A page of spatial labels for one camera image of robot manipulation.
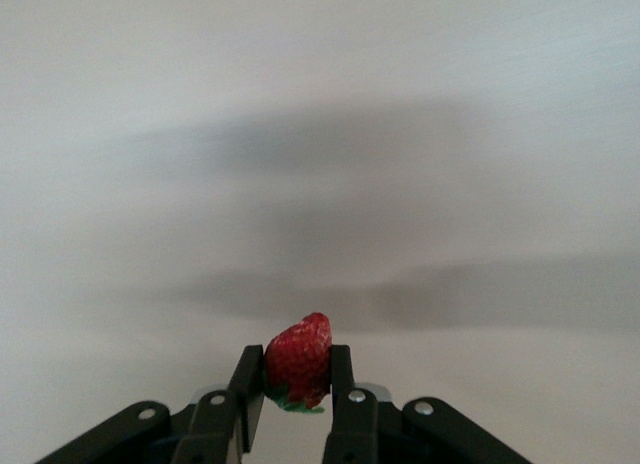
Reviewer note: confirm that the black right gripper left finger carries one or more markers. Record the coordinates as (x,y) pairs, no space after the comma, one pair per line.
(210,429)

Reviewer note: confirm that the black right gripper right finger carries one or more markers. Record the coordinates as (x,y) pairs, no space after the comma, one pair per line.
(355,429)

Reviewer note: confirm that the red strawberry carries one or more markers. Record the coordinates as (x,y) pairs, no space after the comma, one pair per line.
(300,359)

